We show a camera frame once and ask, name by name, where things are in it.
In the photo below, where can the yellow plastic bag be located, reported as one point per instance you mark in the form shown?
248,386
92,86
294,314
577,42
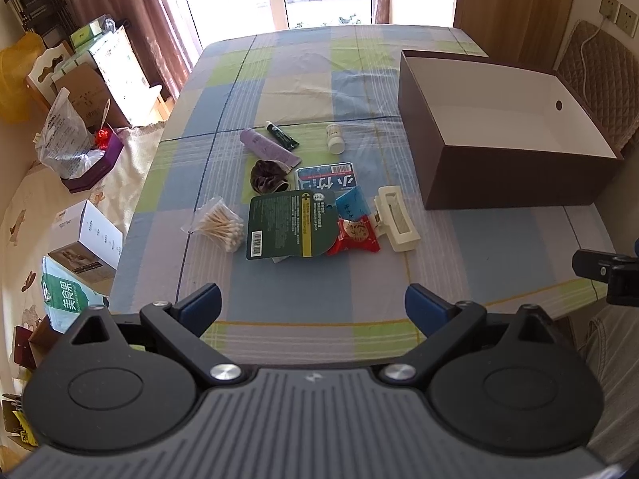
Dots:
16,63

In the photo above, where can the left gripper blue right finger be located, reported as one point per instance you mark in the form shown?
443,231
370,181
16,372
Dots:
448,328

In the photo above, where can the black folding step ladder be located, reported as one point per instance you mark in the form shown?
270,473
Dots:
49,19

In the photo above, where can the brown cardboard box white inside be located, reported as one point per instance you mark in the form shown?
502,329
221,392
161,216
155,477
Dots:
485,135

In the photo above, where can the purple box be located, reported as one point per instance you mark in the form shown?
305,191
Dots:
100,168

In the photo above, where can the wall power sockets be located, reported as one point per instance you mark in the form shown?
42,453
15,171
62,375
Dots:
620,15

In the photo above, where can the brown quilted cushion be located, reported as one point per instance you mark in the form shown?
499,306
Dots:
604,73

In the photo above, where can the dark green small tube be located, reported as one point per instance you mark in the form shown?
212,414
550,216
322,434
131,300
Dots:
281,136

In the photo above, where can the brown hair scrunchie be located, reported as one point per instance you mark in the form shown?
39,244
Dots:
269,176

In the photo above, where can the pink curtain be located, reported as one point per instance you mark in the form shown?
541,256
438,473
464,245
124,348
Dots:
160,32

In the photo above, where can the dark green package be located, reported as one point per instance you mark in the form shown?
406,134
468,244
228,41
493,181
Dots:
299,223

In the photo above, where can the clear plastic bag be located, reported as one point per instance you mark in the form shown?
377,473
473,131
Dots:
64,144

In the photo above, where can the bag of cotton swabs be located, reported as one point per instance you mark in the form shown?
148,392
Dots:
218,223

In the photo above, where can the red ornament on stick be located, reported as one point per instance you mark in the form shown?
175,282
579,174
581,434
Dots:
103,134

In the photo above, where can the white paper bag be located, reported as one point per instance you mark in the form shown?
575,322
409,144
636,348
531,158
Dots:
124,77

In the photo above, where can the green white carton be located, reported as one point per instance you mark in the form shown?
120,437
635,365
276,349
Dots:
64,296

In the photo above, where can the wooden wardrobe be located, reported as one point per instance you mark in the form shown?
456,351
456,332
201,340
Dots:
524,32

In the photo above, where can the blue cream tube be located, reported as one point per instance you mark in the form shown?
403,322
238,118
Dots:
352,205

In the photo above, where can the cream hair claw clip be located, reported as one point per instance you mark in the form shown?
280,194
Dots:
393,221

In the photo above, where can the red snack packet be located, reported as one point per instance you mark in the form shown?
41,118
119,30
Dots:
355,235

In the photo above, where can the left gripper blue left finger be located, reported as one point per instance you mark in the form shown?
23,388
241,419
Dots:
174,331

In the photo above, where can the small white pill bottle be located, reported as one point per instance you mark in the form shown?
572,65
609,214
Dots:
335,140

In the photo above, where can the white product box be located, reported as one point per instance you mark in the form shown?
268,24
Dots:
86,242

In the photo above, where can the purple tube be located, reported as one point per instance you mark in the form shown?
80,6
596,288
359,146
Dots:
268,150

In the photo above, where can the blue white tissue pack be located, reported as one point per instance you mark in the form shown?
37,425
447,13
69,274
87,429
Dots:
337,177

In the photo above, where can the green gift box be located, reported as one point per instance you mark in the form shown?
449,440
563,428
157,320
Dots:
96,28

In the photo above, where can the checkered tablecloth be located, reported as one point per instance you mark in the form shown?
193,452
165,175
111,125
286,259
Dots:
334,90

